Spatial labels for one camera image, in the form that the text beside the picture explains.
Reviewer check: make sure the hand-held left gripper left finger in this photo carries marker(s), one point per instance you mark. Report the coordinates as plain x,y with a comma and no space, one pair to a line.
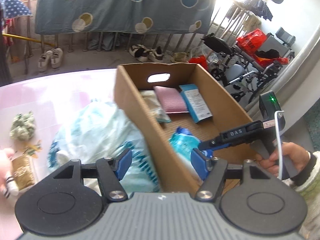
125,161

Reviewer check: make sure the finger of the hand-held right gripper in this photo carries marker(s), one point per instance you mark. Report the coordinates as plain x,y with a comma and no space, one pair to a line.
240,132

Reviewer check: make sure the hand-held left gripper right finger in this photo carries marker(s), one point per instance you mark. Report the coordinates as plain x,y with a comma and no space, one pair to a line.
198,161

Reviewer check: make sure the teal blue plastic packet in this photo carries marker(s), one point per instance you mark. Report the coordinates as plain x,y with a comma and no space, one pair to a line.
183,142

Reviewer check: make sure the blue box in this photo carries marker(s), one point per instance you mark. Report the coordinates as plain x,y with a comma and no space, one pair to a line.
197,105

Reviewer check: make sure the brown cardboard box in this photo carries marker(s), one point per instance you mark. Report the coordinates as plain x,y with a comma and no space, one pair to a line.
132,100

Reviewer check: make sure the clear zip bag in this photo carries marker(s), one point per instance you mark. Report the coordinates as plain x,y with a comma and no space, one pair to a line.
152,102

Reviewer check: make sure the pink ribbed pad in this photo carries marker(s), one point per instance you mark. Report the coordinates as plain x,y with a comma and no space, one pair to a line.
170,100

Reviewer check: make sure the person's right forearm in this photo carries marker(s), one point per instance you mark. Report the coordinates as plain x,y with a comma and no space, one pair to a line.
310,175

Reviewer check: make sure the person's right hand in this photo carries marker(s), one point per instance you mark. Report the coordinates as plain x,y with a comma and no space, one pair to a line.
300,155

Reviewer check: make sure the white knotted plastic bag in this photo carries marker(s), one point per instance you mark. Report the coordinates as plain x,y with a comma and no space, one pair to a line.
100,130

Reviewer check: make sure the grey wheelchair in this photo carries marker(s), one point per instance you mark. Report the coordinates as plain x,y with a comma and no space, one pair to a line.
282,40

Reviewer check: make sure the red plastic bag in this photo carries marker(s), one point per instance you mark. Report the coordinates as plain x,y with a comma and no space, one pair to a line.
251,41

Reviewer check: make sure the small red bag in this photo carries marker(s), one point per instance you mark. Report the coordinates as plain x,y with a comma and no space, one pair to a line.
198,62

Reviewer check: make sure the black wheelchair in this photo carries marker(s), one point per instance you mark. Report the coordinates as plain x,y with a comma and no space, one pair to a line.
217,43

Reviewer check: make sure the small woven basket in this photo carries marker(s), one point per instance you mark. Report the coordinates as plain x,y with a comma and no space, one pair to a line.
178,57

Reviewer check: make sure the gold tissue pack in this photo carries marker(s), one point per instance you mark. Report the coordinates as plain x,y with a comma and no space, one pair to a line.
23,172

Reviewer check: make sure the pink printed tablecloth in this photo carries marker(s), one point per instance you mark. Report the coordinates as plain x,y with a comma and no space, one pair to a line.
50,90

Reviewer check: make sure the dark blue hanging cloth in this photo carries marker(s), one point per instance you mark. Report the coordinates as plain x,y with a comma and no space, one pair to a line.
260,7

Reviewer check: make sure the green fabric scrunchie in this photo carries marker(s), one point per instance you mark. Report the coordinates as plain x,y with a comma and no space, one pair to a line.
22,126

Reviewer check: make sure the black and white shoe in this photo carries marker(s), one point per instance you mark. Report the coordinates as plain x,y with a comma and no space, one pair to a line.
140,53
156,54

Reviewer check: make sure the pink plush toy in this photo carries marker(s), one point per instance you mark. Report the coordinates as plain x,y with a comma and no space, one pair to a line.
6,170

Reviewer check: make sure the grey hanging cloth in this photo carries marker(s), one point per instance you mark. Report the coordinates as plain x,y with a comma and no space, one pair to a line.
103,41

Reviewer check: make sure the metal balcony railing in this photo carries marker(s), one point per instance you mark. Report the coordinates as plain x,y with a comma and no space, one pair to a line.
71,42

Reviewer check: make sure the grey blanket with circles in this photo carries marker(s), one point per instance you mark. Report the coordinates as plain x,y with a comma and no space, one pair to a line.
112,7

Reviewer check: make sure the yellow stick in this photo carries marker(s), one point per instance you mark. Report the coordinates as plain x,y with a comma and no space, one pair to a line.
27,39

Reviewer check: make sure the blue star print cloth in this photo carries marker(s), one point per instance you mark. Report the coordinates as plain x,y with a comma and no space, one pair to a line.
15,5

